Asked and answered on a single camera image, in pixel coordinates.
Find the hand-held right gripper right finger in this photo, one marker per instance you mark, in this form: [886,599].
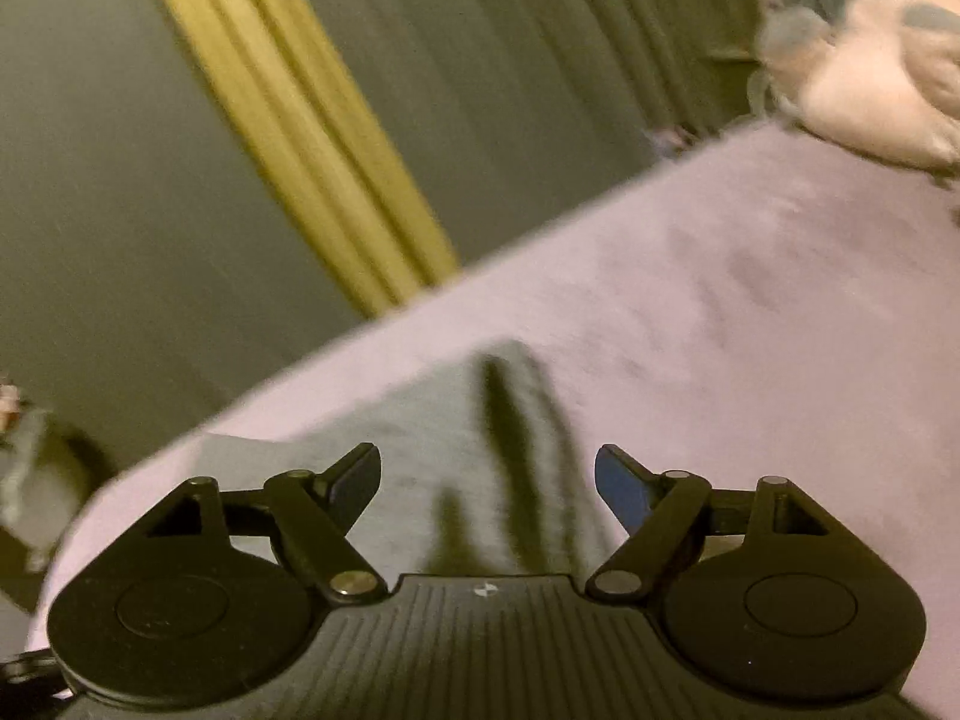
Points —
[619,489]

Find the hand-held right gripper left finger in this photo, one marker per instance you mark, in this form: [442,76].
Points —
[350,481]

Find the grey pants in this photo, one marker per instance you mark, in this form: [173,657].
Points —
[427,420]

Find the yellow and grey curtain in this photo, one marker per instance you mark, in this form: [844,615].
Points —
[112,202]

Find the pink plush toy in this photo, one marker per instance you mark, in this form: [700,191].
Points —
[862,90]

